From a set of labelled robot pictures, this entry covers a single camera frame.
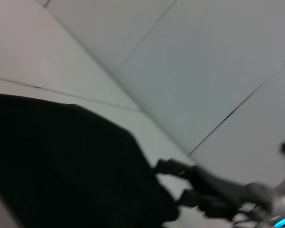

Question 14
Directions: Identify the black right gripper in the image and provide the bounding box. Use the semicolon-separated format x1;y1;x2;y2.
153;158;255;220

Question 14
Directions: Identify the black t-shirt with FREE print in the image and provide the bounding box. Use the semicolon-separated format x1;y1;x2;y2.
0;91;181;228

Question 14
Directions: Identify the right arm cable with plug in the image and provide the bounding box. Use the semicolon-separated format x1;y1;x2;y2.
234;205;262;225

